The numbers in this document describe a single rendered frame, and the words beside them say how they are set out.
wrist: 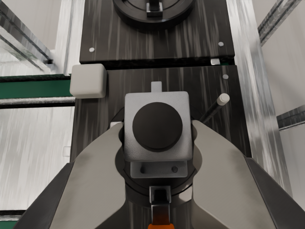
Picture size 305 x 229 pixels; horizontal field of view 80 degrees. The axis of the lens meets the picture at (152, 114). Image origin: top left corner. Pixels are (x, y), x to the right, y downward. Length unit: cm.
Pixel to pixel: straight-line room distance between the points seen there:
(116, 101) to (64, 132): 12
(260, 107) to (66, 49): 32
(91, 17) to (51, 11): 23
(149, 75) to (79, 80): 10
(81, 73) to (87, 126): 7
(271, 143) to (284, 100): 17
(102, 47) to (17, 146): 22
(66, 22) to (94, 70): 13
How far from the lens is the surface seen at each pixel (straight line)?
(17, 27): 31
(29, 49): 32
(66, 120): 35
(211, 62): 30
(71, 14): 40
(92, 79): 27
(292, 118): 33
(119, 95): 27
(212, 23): 34
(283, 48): 51
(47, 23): 55
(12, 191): 38
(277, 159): 30
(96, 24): 35
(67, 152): 28
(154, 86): 17
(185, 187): 23
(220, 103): 16
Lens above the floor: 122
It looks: 74 degrees down
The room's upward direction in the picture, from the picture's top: 8 degrees counter-clockwise
